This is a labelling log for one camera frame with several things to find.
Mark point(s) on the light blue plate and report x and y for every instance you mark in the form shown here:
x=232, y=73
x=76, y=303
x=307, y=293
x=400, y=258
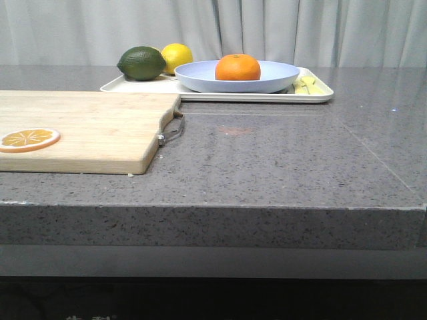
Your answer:
x=200, y=76

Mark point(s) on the orange fruit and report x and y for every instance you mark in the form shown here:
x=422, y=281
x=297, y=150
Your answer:
x=238, y=67

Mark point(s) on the cream white tray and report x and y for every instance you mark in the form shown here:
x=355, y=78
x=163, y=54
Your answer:
x=169, y=84

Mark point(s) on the yellow lemon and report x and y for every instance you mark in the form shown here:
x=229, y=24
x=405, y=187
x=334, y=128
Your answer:
x=176, y=54

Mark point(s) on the wooden cutting board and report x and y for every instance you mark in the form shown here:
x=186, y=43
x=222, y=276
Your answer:
x=108, y=133

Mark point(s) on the yellow plastic fork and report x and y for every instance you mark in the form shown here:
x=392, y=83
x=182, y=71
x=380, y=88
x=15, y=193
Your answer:
x=300, y=88

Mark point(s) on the green lime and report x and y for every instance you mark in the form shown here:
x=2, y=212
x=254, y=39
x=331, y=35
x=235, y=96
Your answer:
x=142, y=63

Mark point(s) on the yellow plastic spoon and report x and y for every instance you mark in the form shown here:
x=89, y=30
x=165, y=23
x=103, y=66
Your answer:
x=310, y=84

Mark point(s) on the grey white curtain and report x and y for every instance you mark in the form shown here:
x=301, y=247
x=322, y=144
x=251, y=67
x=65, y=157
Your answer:
x=305, y=33

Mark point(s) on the orange slice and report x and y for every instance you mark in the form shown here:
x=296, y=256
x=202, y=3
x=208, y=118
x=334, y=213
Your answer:
x=27, y=140

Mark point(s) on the metal cutting board handle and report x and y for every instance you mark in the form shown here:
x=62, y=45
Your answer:
x=166, y=136

